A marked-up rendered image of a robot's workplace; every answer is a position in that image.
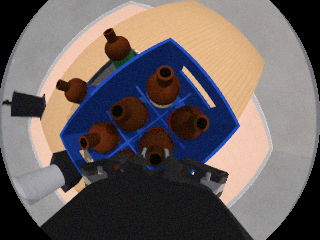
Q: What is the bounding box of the blue crate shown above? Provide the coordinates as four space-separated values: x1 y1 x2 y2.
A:
59 38 240 175

